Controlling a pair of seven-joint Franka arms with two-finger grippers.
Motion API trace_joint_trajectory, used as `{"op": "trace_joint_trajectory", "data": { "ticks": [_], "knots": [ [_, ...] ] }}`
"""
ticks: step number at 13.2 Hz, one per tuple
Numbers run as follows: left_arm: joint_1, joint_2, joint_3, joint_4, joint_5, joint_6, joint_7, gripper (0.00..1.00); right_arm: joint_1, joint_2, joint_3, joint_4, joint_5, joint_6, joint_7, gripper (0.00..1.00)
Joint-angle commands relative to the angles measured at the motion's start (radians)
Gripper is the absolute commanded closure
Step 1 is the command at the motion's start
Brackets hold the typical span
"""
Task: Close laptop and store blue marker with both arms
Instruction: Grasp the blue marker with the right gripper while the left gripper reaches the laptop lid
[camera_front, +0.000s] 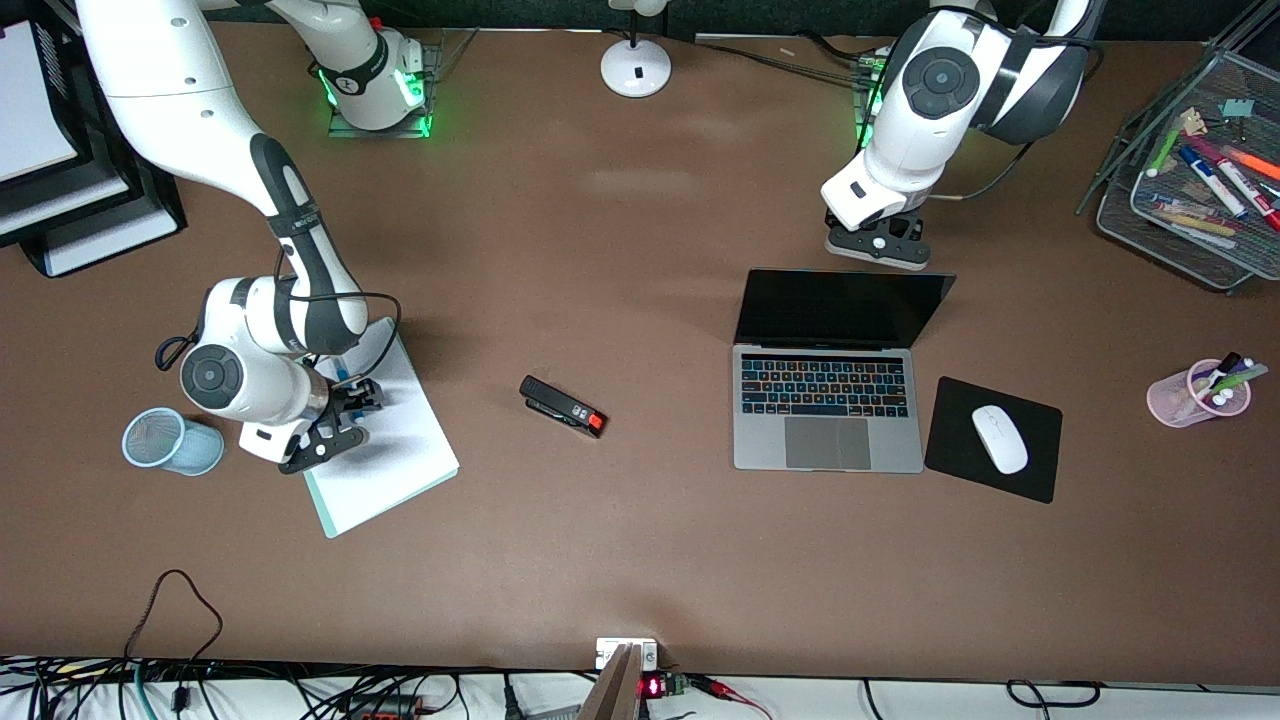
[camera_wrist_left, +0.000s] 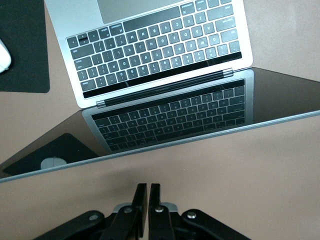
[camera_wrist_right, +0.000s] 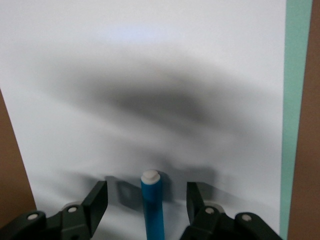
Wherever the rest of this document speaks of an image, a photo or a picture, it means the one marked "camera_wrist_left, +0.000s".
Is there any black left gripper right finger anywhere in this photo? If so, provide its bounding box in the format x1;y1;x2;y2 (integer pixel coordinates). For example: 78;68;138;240
149;183;176;240

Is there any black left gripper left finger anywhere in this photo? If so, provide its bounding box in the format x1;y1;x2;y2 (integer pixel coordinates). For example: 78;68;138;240
101;183;148;240

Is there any silver laptop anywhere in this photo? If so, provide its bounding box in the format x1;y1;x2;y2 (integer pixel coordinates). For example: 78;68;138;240
0;0;320;185

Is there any black mouse pad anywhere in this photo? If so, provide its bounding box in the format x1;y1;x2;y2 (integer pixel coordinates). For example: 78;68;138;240
0;0;51;94

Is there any white computer mouse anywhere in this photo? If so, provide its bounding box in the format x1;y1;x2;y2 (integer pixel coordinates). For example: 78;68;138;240
0;37;12;75

